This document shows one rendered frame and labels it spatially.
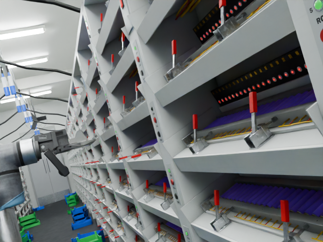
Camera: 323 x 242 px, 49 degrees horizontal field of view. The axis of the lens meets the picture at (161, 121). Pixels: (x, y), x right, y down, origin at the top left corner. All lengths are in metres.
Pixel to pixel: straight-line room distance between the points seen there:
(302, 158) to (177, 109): 0.56
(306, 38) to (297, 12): 0.03
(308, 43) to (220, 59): 0.22
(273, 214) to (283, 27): 0.39
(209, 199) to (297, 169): 0.51
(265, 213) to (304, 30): 0.42
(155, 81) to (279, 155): 0.55
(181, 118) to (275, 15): 0.58
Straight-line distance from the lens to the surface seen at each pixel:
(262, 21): 0.51
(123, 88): 1.71
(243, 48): 0.57
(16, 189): 1.31
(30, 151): 1.30
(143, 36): 1.01
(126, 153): 1.67
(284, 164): 0.55
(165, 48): 1.04
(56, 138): 1.31
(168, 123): 1.00
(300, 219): 0.68
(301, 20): 0.45
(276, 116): 0.63
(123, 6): 1.11
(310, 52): 0.44
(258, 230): 0.78
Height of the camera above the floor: 0.95
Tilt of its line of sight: 3 degrees up
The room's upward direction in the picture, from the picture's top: 16 degrees counter-clockwise
